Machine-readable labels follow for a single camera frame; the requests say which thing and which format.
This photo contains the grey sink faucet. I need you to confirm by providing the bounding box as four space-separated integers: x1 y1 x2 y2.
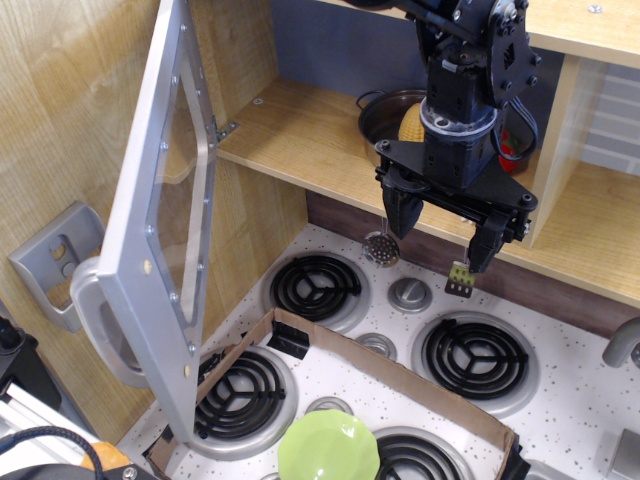
602 317 640 368

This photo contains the lower grey stove knob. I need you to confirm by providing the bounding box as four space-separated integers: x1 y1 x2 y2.
305 396 353 415

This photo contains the red toy strawberry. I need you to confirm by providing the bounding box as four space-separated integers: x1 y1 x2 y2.
499 130 529 174

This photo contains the hanging slotted skimmer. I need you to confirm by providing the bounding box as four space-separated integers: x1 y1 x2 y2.
362 217 400 268

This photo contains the green plastic plate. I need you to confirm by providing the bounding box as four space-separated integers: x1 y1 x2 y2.
277 410 380 480

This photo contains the middle grey stove knob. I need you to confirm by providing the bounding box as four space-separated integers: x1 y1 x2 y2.
356 333 397 361

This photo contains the wooden shelf cabinet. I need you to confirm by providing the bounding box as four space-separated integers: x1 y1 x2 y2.
191 1 639 306

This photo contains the black braided cable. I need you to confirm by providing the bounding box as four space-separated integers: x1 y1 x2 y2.
0 425 101 474

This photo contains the front left stove burner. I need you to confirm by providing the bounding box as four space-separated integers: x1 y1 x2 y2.
189 346 298 461

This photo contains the brown cardboard barrier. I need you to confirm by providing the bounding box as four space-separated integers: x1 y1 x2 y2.
147 309 530 479

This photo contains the black device at left edge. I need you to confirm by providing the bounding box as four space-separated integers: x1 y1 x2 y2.
1 317 62 411

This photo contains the orange sponge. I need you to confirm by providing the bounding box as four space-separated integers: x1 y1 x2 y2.
91 441 131 471

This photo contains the back left stove burner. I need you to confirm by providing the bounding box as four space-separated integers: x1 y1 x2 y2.
261 252 371 334

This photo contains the hanging green spatula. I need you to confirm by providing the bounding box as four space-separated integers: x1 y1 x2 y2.
445 248 475 298

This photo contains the grey stove knob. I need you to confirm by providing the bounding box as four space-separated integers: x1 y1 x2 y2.
356 333 397 361
305 396 353 415
387 278 433 314

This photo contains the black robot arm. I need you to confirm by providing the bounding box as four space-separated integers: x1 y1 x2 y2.
352 1 541 274

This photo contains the grey wall holder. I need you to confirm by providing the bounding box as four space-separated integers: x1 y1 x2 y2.
9 201 105 333

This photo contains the back right stove burner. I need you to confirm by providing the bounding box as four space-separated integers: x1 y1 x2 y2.
410 311 540 419

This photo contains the silver microwave door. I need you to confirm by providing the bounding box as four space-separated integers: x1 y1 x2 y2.
97 1 218 442

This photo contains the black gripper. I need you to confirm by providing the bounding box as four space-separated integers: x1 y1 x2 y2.
375 107 538 273

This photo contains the steel cooking pot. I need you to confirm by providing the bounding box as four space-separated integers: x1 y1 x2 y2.
356 89 427 167

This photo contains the yellow toy corn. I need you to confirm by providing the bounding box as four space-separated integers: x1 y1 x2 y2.
398 103 424 143

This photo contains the front right stove burner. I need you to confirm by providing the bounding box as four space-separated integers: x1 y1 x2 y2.
374 426 475 480

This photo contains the grey door handle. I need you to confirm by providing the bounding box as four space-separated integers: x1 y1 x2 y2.
70 256 149 389

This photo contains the stove burner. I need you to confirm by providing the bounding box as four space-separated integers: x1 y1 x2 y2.
410 311 540 419
374 426 475 480
189 346 298 461
261 252 371 334

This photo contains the upper grey stove knob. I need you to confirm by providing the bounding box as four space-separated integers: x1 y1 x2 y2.
387 278 433 314

